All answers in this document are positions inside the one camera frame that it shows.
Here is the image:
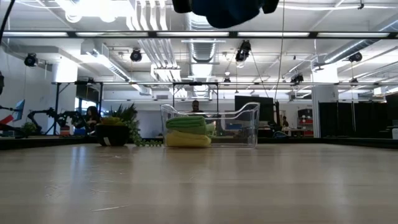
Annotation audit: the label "blue microfiber towel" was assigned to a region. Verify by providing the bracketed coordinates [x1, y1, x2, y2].
[190, 0, 266, 29]

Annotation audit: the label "green microfiber towel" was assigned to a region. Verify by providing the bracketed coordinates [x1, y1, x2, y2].
[165, 115, 216, 136]

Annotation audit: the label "yellow microfiber towel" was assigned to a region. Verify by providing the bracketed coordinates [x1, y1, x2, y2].
[164, 129, 213, 149]

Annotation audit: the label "black computer monitor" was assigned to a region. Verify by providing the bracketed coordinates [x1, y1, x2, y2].
[234, 95, 275, 123]

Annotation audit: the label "clear plastic bin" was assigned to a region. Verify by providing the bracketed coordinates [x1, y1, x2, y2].
[160, 101, 261, 149]

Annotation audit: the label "black partition panels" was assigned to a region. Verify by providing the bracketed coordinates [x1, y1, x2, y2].
[318, 101, 386, 139]

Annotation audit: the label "potted succulent plant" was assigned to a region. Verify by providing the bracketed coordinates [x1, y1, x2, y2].
[94, 103, 163, 148]

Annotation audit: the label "tilted screen on stand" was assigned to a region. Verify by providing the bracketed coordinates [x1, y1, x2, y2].
[13, 99, 26, 121]

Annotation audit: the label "small background plant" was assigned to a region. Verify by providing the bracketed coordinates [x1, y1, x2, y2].
[21, 121, 37, 136]

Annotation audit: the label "hanging black camera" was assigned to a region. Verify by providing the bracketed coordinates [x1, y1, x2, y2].
[348, 51, 363, 63]
[129, 48, 143, 63]
[24, 52, 39, 68]
[235, 39, 252, 63]

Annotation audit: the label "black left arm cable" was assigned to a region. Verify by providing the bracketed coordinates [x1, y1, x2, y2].
[0, 0, 16, 43]

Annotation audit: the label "black aluminium table frame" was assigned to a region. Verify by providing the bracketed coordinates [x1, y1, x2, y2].
[0, 135, 398, 150]

